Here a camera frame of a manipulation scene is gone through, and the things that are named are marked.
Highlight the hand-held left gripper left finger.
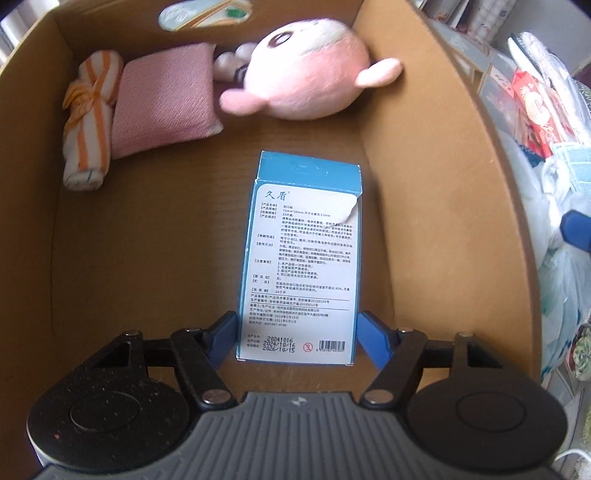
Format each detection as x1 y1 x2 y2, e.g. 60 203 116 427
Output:
95 310 241 409

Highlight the blue and white carton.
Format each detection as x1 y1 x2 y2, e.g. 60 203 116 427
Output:
235 150 370 367

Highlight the printed square pattern blanket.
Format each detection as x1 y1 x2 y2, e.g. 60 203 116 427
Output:
443 14 522 130

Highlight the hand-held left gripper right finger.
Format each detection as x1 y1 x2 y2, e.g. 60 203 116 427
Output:
358 310 502 409

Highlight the red and white packet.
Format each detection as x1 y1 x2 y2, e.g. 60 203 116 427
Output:
510 69 578 158

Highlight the clear plastic bag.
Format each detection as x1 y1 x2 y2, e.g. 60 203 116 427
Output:
499 134 591 384

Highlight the brown cardboard box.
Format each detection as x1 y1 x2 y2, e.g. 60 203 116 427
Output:
0 0 543 467

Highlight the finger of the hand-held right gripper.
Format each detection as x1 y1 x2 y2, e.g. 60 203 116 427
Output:
558 210 591 254

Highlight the blue face mask pack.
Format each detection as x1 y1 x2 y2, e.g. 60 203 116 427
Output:
545 143 591 181

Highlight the pink round plush toy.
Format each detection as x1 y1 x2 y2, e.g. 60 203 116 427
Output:
219 17 403 121

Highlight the pink cloth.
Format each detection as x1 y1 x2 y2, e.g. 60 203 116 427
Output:
111 42 225 160

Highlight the orange striped towel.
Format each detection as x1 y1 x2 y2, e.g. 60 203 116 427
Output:
62 50 124 192

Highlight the small white soft item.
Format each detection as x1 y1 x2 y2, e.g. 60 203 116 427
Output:
213 42 259 84

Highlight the white striped cloth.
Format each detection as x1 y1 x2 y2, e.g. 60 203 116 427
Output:
505 32 583 93

